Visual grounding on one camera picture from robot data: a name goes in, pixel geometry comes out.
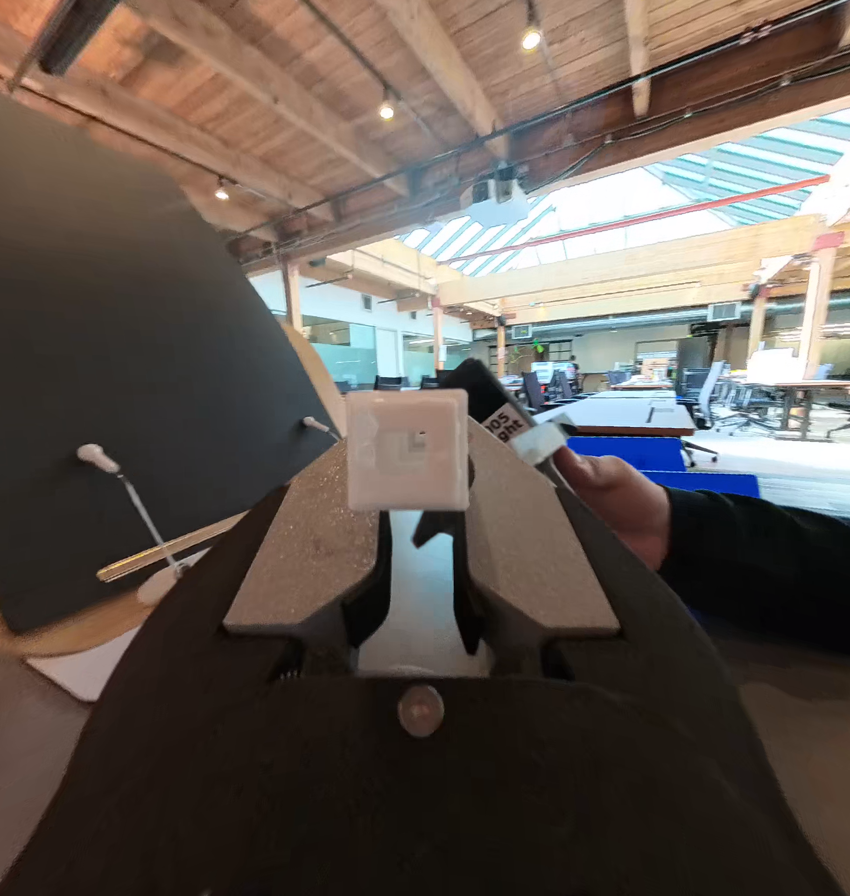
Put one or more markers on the person's right hand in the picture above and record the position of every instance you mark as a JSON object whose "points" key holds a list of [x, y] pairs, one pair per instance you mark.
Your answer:
{"points": [[621, 504]]}

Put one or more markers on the white stand ledge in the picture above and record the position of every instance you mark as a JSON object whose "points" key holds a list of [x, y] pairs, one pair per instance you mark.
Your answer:
{"points": [[173, 553]]}

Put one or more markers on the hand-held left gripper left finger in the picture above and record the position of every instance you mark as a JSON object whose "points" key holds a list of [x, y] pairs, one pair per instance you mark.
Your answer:
{"points": [[306, 560]]}

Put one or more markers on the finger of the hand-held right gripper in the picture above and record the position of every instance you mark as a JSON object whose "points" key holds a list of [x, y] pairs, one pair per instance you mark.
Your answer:
{"points": [[435, 528]]}

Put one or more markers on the blue storage bin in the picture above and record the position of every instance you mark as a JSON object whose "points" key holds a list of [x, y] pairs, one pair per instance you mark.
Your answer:
{"points": [[628, 451]]}

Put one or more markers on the white office desk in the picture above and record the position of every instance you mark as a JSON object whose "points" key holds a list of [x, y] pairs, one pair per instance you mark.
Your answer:
{"points": [[621, 413]]}

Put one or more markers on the white segmented bar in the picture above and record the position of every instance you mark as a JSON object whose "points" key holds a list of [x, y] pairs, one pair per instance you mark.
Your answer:
{"points": [[407, 451]]}

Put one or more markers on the glass partition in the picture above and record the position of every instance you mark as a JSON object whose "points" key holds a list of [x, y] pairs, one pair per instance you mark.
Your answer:
{"points": [[341, 350]]}

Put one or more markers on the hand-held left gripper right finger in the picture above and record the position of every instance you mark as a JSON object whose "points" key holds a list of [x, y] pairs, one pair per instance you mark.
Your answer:
{"points": [[530, 553]]}

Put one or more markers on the red ceiling pipe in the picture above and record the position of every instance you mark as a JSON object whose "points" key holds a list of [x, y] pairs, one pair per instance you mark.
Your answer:
{"points": [[642, 217]]}

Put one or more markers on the ceiling spotlight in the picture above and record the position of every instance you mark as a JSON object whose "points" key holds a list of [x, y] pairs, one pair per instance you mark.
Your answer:
{"points": [[386, 110], [531, 38], [222, 192]]}

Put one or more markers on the white office chair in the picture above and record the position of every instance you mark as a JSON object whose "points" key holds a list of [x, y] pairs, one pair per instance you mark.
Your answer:
{"points": [[705, 399]]}

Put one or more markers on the white stand base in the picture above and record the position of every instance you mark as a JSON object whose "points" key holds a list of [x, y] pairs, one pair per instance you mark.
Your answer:
{"points": [[82, 668]]}

